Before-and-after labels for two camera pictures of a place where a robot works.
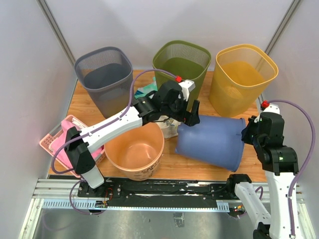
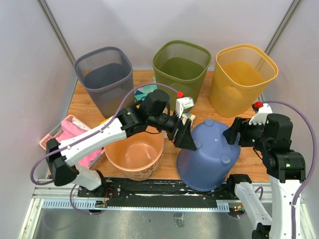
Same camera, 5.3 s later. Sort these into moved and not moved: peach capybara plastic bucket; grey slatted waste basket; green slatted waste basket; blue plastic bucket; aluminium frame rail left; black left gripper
Moved: blue plastic bucket; black left gripper
Not moved: grey slatted waste basket; green slatted waste basket; peach capybara plastic bucket; aluminium frame rail left
